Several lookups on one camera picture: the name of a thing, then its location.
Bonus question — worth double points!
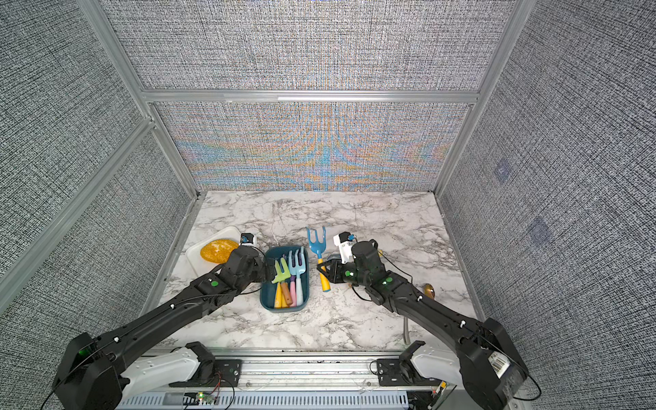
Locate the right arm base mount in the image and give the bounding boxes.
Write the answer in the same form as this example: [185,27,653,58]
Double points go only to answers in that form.
[374,341,442,387]

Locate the teal plastic storage box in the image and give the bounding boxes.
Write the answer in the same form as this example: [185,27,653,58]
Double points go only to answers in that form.
[260,246,310,313]

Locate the purple rake pink handle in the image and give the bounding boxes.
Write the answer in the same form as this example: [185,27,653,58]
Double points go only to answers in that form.
[288,275,297,307]

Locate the small brass knob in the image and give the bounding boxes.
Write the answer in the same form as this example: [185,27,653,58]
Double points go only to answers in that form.
[422,284,436,300]

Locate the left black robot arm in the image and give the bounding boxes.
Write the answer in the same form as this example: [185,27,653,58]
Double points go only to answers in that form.
[52,245,275,409]

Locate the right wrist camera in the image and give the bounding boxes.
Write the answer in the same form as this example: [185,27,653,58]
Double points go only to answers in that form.
[333,232,355,264]

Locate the green rake brown handle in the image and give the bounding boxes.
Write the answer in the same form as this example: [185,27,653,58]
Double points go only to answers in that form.
[273,258,291,309]

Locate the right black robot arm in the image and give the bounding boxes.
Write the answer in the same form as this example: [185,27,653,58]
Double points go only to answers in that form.
[317,240,529,409]

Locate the white rectangular tray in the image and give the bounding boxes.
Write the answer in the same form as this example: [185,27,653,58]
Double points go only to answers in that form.
[185,225,244,275]

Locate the light blue rake white handle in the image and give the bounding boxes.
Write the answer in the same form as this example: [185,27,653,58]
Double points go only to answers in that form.
[288,247,307,308]

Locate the aluminium front rail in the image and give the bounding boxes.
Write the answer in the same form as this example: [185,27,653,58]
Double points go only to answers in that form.
[132,352,524,395]

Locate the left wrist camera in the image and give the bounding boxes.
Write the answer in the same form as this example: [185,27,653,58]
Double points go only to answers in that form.
[240,232,257,247]

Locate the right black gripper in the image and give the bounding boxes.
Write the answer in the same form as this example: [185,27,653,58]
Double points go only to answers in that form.
[316,259,373,290]

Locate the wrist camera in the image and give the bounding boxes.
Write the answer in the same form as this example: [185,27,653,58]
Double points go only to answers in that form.
[333,232,355,264]
[240,232,257,247]

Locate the blue rake yellow handle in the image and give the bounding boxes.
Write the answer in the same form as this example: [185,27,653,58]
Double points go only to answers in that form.
[274,283,284,309]

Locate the blue fork yellow handle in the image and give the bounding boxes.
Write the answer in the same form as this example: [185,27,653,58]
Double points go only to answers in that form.
[307,227,331,292]

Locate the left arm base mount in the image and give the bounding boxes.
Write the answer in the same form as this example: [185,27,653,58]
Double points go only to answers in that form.
[168,342,243,388]

